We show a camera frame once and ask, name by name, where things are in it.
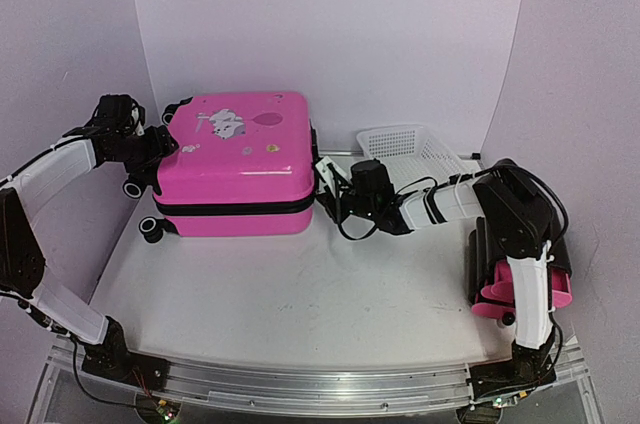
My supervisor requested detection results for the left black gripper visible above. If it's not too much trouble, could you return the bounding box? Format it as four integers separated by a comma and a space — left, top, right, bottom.
110, 126, 181, 178

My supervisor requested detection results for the pink hard-shell suitcase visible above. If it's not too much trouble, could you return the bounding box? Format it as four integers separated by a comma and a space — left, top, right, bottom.
123, 91, 317, 243

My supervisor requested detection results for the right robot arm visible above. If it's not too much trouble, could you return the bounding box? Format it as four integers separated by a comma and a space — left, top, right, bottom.
315, 157, 568, 387

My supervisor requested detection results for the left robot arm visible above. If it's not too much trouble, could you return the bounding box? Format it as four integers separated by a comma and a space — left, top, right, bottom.
1, 94, 179, 381

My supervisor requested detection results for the white perforated plastic basket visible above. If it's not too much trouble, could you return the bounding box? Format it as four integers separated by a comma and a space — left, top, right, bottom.
356, 125, 479, 188

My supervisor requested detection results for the black and pink drawer organizer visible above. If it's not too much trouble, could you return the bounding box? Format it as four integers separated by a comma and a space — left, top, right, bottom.
465, 218, 573, 326

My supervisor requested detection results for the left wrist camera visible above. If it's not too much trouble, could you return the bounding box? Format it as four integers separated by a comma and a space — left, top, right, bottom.
127, 99, 146, 136

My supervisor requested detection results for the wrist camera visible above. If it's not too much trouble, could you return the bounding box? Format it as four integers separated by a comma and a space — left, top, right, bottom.
127, 99, 146, 136
315, 156, 349, 197

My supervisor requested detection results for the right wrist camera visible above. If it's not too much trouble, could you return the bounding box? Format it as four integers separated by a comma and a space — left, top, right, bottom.
315, 156, 349, 197

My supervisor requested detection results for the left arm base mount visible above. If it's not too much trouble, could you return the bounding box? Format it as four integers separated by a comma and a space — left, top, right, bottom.
81, 345, 170, 392

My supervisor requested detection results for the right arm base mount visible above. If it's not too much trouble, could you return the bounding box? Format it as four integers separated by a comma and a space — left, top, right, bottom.
467, 361, 556, 402

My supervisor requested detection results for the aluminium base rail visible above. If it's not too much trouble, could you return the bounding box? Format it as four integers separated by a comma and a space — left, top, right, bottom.
44, 358, 596, 415

